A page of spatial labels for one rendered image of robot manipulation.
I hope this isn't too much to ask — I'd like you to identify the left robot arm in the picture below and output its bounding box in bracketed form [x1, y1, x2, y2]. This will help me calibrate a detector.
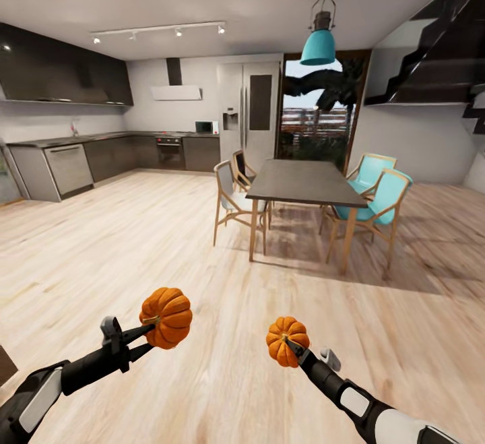
[0, 315, 155, 444]

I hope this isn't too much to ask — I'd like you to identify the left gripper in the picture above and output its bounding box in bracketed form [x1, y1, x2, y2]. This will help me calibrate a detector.
[83, 323, 155, 384]

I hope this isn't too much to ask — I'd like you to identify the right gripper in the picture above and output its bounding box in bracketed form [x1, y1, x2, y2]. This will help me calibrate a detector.
[286, 340, 335, 395]

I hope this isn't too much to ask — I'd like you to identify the pumpkin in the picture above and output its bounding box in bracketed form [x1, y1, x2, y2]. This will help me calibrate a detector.
[139, 287, 193, 350]
[266, 316, 310, 369]

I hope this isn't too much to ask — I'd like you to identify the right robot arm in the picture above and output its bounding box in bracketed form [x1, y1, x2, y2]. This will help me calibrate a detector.
[286, 340, 468, 444]

